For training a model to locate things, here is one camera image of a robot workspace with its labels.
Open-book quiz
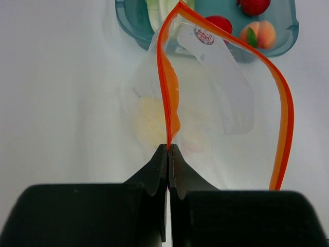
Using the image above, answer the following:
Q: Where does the green fake vegetable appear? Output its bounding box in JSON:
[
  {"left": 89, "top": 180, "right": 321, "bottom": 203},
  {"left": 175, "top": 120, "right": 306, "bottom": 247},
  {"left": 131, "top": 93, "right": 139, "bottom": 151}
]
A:
[{"left": 145, "top": 0, "right": 179, "bottom": 32}]

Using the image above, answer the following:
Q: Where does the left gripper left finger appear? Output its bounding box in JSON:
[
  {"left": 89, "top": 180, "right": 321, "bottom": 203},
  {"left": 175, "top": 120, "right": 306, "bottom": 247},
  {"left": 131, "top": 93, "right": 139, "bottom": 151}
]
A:
[{"left": 1, "top": 145, "right": 168, "bottom": 246}]

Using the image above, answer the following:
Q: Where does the clear zip top bag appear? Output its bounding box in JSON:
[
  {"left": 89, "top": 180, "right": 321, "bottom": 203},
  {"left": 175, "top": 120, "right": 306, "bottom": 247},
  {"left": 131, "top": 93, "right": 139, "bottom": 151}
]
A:
[{"left": 119, "top": 1, "right": 295, "bottom": 190}]

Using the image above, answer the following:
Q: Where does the teal plastic bin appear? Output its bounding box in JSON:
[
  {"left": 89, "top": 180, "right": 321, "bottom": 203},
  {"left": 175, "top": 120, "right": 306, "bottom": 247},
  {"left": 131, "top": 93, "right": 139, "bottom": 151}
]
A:
[{"left": 115, "top": 1, "right": 299, "bottom": 58}]

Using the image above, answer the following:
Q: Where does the red fake pepper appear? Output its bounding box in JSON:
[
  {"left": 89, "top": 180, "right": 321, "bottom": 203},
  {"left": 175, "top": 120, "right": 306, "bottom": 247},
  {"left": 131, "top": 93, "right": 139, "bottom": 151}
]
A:
[{"left": 236, "top": 0, "right": 271, "bottom": 16}]

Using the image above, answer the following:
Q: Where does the fake strawberry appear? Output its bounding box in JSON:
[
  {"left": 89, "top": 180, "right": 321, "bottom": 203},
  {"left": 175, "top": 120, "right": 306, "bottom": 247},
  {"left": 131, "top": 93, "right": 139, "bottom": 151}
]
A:
[{"left": 205, "top": 15, "right": 233, "bottom": 34}]

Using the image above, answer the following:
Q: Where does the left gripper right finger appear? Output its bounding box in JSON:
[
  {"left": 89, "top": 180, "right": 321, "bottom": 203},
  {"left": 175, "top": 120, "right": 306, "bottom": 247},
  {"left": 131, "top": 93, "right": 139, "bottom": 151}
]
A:
[{"left": 168, "top": 145, "right": 328, "bottom": 246}]

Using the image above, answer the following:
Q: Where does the fake peach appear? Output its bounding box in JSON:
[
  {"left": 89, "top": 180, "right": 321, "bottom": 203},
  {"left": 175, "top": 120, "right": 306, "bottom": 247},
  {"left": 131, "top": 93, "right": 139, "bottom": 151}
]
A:
[{"left": 239, "top": 21, "right": 277, "bottom": 49}]

